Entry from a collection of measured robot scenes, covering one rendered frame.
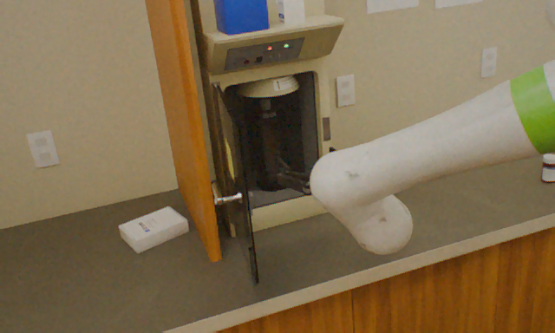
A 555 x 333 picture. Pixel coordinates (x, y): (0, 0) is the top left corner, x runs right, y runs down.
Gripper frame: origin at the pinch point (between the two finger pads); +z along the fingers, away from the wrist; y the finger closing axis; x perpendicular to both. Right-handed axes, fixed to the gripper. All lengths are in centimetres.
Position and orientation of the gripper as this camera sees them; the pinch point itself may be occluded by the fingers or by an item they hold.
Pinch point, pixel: (307, 159)
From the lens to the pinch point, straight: 127.2
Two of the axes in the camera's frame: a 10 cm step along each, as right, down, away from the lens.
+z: -3.4, -3.2, 8.9
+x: 0.9, 9.3, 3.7
